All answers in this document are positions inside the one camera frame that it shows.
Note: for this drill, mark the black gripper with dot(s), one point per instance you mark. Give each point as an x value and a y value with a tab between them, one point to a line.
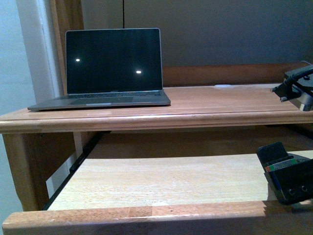
291	184

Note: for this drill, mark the wooden keyboard drawer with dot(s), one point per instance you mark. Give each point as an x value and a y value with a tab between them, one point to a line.
172	184

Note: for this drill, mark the wooden desk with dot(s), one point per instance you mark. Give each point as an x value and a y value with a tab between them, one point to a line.
38	143

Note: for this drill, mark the grey open laptop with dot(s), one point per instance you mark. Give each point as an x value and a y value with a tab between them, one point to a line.
111	68

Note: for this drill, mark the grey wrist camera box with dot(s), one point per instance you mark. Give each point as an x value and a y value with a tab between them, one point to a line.
297	88

